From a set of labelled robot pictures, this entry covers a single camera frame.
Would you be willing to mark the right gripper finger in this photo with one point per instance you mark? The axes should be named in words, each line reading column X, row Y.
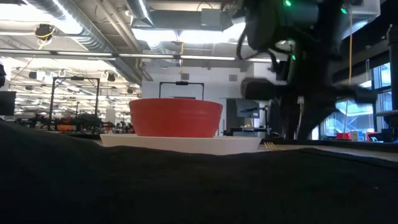
column 289, row 121
column 314, row 115

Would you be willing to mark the golden fork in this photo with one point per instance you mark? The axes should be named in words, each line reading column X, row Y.
column 270, row 146

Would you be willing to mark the red bowl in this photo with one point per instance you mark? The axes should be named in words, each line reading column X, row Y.
column 175, row 118

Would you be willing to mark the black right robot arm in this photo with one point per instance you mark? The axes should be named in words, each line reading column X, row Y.
column 295, row 21

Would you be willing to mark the red box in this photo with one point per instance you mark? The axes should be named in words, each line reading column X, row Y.
column 342, row 136

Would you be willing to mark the white box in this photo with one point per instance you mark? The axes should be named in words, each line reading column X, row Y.
column 354, row 136

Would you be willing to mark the white round plate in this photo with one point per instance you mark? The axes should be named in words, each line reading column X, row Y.
column 186, row 145

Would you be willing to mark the long linear ceiling light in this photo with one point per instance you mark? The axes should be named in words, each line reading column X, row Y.
column 146, row 56

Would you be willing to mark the black cloth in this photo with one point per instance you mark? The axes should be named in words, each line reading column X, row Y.
column 155, row 186

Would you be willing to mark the orange bin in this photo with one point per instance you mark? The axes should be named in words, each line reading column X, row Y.
column 65, row 127

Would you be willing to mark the black monitor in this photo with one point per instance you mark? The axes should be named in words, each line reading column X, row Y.
column 7, row 103

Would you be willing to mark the dark wall monitor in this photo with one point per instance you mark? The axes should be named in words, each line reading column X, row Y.
column 247, row 109

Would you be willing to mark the low black gantry frame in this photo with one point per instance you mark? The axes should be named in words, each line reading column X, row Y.
column 182, row 83

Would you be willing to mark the rectangular grey ceiling duct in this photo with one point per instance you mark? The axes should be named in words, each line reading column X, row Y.
column 186, row 20

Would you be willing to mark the round silver ceiling duct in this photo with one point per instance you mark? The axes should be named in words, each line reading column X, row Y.
column 93, row 34

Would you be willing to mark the tall black gantry frame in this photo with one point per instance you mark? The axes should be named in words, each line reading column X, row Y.
column 52, row 99

